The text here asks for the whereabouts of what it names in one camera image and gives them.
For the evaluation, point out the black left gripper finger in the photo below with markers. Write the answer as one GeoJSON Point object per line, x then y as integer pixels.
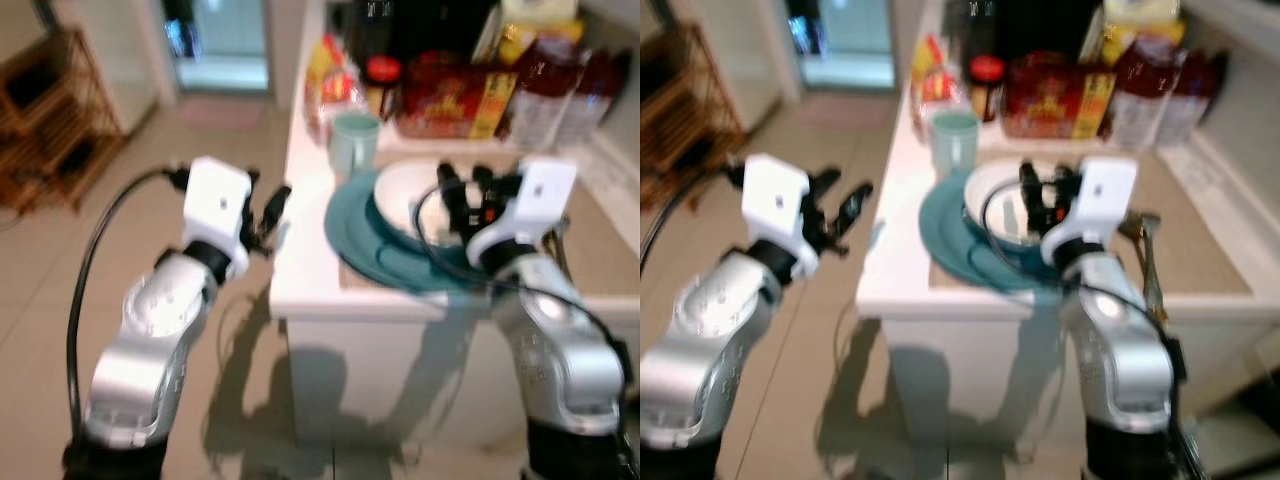
{"type": "Point", "coordinates": [826, 180]}
{"type": "Point", "coordinates": [277, 203]}
{"type": "Point", "coordinates": [253, 176]}
{"type": "Point", "coordinates": [856, 203]}

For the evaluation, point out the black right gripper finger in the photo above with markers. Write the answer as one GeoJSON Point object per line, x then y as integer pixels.
{"type": "Point", "coordinates": [449, 185]}
{"type": "Point", "coordinates": [1062, 180]}
{"type": "Point", "coordinates": [1028, 185]}
{"type": "Point", "coordinates": [483, 180]}

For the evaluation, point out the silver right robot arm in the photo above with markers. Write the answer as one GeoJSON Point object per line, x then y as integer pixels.
{"type": "Point", "coordinates": [560, 350]}
{"type": "Point", "coordinates": [1125, 350]}

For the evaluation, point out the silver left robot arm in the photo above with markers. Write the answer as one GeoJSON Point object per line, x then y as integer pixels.
{"type": "Point", "coordinates": [715, 340]}
{"type": "Point", "coordinates": [160, 330]}

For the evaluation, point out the white bowl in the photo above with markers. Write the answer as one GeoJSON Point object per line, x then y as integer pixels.
{"type": "Point", "coordinates": [400, 200]}
{"type": "Point", "coordinates": [995, 195]}

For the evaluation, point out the red and yellow food box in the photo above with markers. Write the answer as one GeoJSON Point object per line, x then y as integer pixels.
{"type": "Point", "coordinates": [450, 100]}
{"type": "Point", "coordinates": [1055, 100]}

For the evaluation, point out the teal plate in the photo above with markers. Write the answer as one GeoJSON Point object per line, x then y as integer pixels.
{"type": "Point", "coordinates": [945, 230]}
{"type": "Point", "coordinates": [355, 235]}

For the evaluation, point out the mint green cup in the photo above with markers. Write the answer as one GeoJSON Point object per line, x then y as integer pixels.
{"type": "Point", "coordinates": [955, 140]}
{"type": "Point", "coordinates": [352, 145]}

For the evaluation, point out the dark red white package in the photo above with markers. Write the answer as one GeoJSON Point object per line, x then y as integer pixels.
{"type": "Point", "coordinates": [545, 95]}
{"type": "Point", "coordinates": [600, 90]}
{"type": "Point", "coordinates": [1200, 90]}
{"type": "Point", "coordinates": [1140, 95]}

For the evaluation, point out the jar with red lid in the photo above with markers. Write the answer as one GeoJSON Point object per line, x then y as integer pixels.
{"type": "Point", "coordinates": [985, 85]}
{"type": "Point", "coordinates": [382, 85]}

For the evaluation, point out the yellow red bread bag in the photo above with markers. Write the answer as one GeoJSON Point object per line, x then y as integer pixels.
{"type": "Point", "coordinates": [935, 80]}
{"type": "Point", "coordinates": [330, 85]}

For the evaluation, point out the beige placemat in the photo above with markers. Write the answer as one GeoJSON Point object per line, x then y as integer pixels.
{"type": "Point", "coordinates": [1200, 240]}
{"type": "Point", "coordinates": [600, 250]}

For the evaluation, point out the glass door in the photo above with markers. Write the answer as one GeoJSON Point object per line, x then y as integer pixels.
{"type": "Point", "coordinates": [220, 40]}
{"type": "Point", "coordinates": [845, 40]}

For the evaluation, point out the brown wooden rack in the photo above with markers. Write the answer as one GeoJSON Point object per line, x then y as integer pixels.
{"type": "Point", "coordinates": [50, 130]}
{"type": "Point", "coordinates": [690, 120]}

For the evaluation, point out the black kitchen appliance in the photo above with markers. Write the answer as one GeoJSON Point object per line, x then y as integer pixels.
{"type": "Point", "coordinates": [430, 30]}
{"type": "Point", "coordinates": [1040, 28]}

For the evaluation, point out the white kitchen counter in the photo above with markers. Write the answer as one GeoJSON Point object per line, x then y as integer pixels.
{"type": "Point", "coordinates": [980, 360]}
{"type": "Point", "coordinates": [400, 350]}

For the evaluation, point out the yellow food package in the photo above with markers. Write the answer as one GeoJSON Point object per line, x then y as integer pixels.
{"type": "Point", "coordinates": [540, 25]}
{"type": "Point", "coordinates": [1140, 25]}

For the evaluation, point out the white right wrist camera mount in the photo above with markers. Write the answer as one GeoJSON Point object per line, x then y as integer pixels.
{"type": "Point", "coordinates": [525, 205]}
{"type": "Point", "coordinates": [1095, 200]}

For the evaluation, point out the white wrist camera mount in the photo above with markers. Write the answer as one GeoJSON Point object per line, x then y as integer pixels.
{"type": "Point", "coordinates": [215, 205]}
{"type": "Point", "coordinates": [525, 205]}
{"type": "Point", "coordinates": [775, 200]}
{"type": "Point", "coordinates": [1095, 200]}

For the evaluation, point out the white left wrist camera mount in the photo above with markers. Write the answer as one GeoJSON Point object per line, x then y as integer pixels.
{"type": "Point", "coordinates": [215, 205]}
{"type": "Point", "coordinates": [775, 200]}

